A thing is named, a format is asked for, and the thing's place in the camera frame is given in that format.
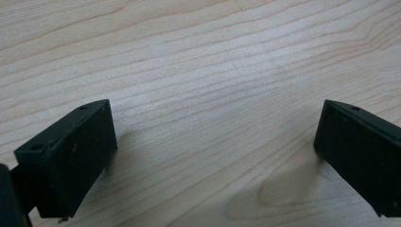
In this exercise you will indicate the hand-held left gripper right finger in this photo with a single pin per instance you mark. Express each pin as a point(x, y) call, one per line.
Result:
point(362, 151)

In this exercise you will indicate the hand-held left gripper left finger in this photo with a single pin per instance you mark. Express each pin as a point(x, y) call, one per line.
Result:
point(67, 160)

